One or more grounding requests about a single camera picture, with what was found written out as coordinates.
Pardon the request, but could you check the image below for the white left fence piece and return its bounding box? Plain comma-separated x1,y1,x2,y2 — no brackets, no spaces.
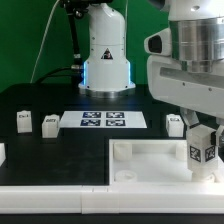
0,143,6,166

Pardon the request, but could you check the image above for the white sheet with markers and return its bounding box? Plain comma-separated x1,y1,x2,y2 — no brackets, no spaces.
60,111,147,128

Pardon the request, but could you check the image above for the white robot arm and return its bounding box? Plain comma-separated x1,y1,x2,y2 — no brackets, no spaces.
79,0,224,146

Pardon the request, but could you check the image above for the black cable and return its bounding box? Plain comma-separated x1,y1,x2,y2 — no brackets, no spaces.
35,67,84,84

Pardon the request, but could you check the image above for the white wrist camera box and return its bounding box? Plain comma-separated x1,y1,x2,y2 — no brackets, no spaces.
144,28,172,56

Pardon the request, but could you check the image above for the white cable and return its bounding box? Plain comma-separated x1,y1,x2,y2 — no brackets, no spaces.
29,0,62,84

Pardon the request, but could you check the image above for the white front fence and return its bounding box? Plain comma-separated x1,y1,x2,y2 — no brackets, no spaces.
0,183,224,214

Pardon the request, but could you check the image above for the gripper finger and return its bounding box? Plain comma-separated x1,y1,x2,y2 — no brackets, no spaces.
215,118,224,147
180,108,199,128

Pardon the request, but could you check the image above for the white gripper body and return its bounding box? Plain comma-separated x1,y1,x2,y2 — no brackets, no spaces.
147,55,224,119

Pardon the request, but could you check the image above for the white square tabletop part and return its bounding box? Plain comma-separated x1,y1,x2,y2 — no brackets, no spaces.
108,138,224,186

